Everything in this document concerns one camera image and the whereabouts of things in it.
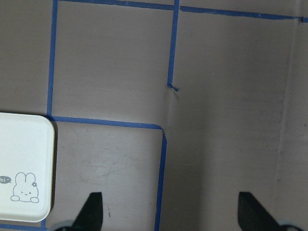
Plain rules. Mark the beige plastic tray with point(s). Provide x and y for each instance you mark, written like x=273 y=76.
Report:
x=26 y=167

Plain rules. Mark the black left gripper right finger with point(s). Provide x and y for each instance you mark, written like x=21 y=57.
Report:
x=252 y=216

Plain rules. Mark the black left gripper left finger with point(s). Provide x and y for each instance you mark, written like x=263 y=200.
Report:
x=90 y=217

